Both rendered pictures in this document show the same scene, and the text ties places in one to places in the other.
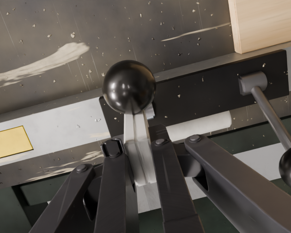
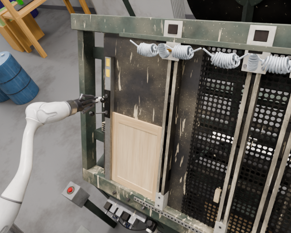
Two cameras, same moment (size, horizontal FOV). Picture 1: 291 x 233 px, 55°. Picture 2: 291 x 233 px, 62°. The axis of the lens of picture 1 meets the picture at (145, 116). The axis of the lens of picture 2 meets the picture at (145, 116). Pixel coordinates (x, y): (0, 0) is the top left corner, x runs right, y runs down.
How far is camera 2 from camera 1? 1.44 m
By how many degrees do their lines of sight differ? 26
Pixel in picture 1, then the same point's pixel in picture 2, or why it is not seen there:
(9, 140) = (107, 73)
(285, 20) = (114, 120)
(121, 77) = (102, 101)
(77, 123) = (107, 85)
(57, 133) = (107, 81)
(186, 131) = not seen: hidden behind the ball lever
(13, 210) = (100, 57)
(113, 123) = (106, 91)
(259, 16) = (115, 117)
